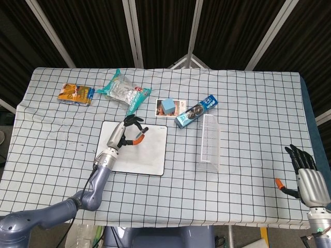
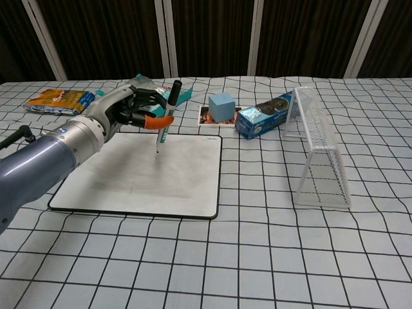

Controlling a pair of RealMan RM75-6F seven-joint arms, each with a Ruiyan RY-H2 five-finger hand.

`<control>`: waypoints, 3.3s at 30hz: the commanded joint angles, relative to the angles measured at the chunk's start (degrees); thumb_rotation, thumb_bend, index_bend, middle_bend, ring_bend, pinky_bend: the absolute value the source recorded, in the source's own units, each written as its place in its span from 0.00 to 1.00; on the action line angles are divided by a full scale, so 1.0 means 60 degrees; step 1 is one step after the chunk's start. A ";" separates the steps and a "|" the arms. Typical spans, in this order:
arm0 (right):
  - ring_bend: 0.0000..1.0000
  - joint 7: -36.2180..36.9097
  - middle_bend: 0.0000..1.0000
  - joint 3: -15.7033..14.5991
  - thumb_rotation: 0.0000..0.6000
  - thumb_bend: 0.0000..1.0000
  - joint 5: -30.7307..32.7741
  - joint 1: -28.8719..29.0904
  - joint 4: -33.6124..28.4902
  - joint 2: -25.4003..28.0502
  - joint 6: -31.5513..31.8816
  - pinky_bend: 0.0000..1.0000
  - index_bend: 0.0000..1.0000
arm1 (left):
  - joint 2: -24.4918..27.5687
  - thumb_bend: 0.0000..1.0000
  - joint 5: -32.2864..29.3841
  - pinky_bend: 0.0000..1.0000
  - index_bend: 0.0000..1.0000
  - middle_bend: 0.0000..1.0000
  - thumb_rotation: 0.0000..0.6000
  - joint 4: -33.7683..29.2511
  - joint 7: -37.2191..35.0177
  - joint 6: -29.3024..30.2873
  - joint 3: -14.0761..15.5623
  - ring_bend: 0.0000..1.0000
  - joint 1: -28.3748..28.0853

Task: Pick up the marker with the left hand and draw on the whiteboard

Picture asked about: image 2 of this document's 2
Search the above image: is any teal whiteboard marker black cap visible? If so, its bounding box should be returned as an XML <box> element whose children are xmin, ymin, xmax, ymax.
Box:
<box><xmin>155</xmin><ymin>79</ymin><xmax>182</xmax><ymax>154</ymax></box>

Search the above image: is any white partition frame post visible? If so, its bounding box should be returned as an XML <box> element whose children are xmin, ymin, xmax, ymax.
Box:
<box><xmin>153</xmin><ymin>0</ymin><xmax>180</xmax><ymax>78</ymax></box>
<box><xmin>247</xmin><ymin>0</ymin><xmax>274</xmax><ymax>77</ymax></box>
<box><xmin>21</xmin><ymin>0</ymin><xmax>68</xmax><ymax>81</ymax></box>
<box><xmin>343</xmin><ymin>0</ymin><xmax>382</xmax><ymax>79</ymax></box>

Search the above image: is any teal clear wipes packet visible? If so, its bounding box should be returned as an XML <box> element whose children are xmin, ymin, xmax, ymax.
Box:
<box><xmin>95</xmin><ymin>73</ymin><xmax>194</xmax><ymax>120</ymax></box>

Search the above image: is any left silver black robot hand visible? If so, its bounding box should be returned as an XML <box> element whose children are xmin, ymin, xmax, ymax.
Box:
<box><xmin>85</xmin><ymin>84</ymin><xmax>174</xmax><ymax>142</ymax></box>

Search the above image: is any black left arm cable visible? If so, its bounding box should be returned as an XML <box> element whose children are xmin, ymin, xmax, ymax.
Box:
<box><xmin>0</xmin><ymin>125</ymin><xmax>36</xmax><ymax>151</ymax></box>

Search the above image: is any dark ribbed partition panel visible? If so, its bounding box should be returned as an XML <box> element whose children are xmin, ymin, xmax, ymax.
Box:
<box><xmin>170</xmin><ymin>0</ymin><xmax>258</xmax><ymax>78</ymax></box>
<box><xmin>256</xmin><ymin>0</ymin><xmax>371</xmax><ymax>78</ymax></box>
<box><xmin>37</xmin><ymin>0</ymin><xmax>162</xmax><ymax>81</ymax></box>
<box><xmin>353</xmin><ymin>0</ymin><xmax>412</xmax><ymax>80</ymax></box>
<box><xmin>0</xmin><ymin>0</ymin><xmax>57</xmax><ymax>84</ymax></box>

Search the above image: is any blue Oreo cookie box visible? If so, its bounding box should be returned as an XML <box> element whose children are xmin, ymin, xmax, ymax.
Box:
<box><xmin>234</xmin><ymin>89</ymin><xmax>295</xmax><ymax>140</ymax></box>

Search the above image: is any light blue cube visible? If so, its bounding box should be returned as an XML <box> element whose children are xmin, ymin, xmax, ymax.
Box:
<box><xmin>208</xmin><ymin>92</ymin><xmax>236</xmax><ymax>123</ymax></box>

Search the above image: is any orange blue snack packet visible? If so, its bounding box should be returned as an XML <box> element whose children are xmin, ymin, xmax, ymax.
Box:
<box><xmin>24</xmin><ymin>88</ymin><xmax>96</xmax><ymax>117</ymax></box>

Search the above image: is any white dry-erase board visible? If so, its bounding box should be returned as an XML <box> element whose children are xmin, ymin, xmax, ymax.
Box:
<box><xmin>48</xmin><ymin>131</ymin><xmax>223</xmax><ymax>221</ymax></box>

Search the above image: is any white bordered photo card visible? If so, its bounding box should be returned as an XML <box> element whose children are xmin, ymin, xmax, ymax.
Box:
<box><xmin>196</xmin><ymin>106</ymin><xmax>242</xmax><ymax>126</ymax></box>

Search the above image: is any white wire mesh rack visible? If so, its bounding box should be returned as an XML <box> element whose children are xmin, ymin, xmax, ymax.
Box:
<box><xmin>283</xmin><ymin>86</ymin><xmax>351</xmax><ymax>209</ymax></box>

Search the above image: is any light blue checked tablecloth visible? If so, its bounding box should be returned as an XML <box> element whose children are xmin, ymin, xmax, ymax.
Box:
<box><xmin>0</xmin><ymin>75</ymin><xmax>412</xmax><ymax>309</ymax></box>

